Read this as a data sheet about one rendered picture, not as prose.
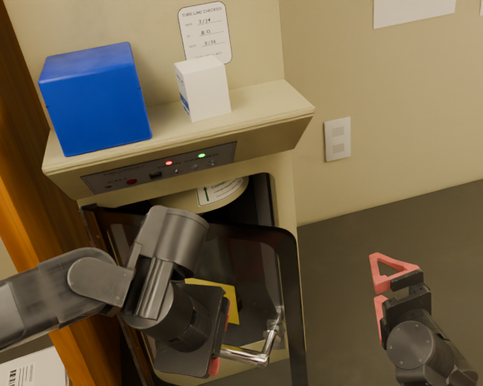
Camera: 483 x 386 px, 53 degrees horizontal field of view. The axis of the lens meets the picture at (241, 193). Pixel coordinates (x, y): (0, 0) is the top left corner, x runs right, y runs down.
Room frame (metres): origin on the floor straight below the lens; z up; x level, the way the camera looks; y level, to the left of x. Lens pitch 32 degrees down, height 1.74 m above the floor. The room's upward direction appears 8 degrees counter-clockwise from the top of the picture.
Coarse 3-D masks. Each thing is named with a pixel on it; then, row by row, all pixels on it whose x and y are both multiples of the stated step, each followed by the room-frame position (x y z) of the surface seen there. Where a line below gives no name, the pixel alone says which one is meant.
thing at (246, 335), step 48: (240, 240) 0.48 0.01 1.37; (288, 240) 0.46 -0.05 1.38; (240, 288) 0.49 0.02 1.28; (288, 288) 0.46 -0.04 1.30; (144, 336) 0.57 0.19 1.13; (240, 336) 0.49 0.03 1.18; (288, 336) 0.46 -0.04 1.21; (192, 384) 0.54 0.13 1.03; (240, 384) 0.50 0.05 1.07; (288, 384) 0.47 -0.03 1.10
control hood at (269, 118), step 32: (256, 96) 0.59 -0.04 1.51; (288, 96) 0.58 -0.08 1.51; (160, 128) 0.54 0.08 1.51; (192, 128) 0.52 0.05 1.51; (224, 128) 0.52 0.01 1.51; (256, 128) 0.52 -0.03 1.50; (288, 128) 0.55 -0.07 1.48; (64, 160) 0.49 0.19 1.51; (96, 160) 0.49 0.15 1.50; (128, 160) 0.50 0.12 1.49; (64, 192) 0.54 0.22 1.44
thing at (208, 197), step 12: (228, 180) 0.67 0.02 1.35; (240, 180) 0.69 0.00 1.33; (180, 192) 0.65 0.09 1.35; (192, 192) 0.65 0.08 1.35; (204, 192) 0.65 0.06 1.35; (216, 192) 0.65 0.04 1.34; (228, 192) 0.66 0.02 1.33; (240, 192) 0.67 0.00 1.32; (156, 204) 0.67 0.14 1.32; (168, 204) 0.65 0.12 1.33; (180, 204) 0.64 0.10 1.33; (192, 204) 0.64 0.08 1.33; (204, 204) 0.64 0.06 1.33; (216, 204) 0.64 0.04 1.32
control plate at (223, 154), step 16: (224, 144) 0.54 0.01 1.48; (160, 160) 0.53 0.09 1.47; (176, 160) 0.54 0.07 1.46; (192, 160) 0.55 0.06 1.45; (208, 160) 0.57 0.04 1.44; (224, 160) 0.58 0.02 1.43; (80, 176) 0.51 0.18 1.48; (96, 176) 0.52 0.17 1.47; (112, 176) 0.53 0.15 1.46; (128, 176) 0.54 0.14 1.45; (144, 176) 0.56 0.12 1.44; (96, 192) 0.56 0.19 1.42
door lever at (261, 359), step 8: (264, 336) 0.47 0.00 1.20; (272, 336) 0.47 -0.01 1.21; (280, 336) 0.47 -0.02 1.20; (224, 344) 0.46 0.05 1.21; (264, 344) 0.46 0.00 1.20; (272, 344) 0.46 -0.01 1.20; (224, 352) 0.45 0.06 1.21; (232, 352) 0.45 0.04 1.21; (240, 352) 0.44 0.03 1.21; (248, 352) 0.44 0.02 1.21; (256, 352) 0.44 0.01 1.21; (264, 352) 0.44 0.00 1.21; (232, 360) 0.44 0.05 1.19; (240, 360) 0.44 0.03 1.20; (248, 360) 0.43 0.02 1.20; (256, 360) 0.43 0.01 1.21; (264, 360) 0.43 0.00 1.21
